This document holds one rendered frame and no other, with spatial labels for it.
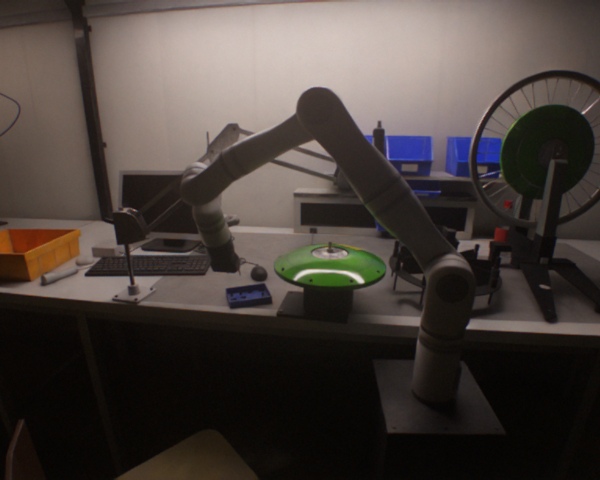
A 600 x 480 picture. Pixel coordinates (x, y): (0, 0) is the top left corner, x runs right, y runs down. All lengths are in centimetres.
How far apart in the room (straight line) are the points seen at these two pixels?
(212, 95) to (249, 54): 28
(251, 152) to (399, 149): 118
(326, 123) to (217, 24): 139
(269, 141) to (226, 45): 125
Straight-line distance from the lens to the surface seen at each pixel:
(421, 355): 81
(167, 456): 109
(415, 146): 183
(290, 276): 89
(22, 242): 190
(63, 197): 253
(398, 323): 101
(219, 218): 85
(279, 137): 75
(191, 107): 200
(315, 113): 68
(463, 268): 71
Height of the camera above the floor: 142
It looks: 18 degrees down
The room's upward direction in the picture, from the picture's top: straight up
